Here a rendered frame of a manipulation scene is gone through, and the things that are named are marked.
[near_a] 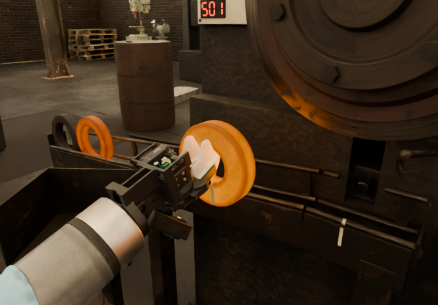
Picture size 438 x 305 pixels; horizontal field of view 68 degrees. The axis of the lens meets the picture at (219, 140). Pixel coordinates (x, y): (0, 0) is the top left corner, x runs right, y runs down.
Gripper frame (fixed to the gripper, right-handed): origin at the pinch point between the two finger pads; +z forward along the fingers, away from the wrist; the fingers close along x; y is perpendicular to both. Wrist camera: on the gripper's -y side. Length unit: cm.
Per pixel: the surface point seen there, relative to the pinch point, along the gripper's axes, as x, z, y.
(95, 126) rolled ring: 66, 13, -15
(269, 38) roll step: -3.6, 16.6, 15.4
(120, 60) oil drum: 240, 145, -51
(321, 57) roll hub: -16.0, 9.6, 15.1
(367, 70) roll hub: -22.5, 9.2, 13.7
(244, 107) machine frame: 9.2, 23.1, -3.9
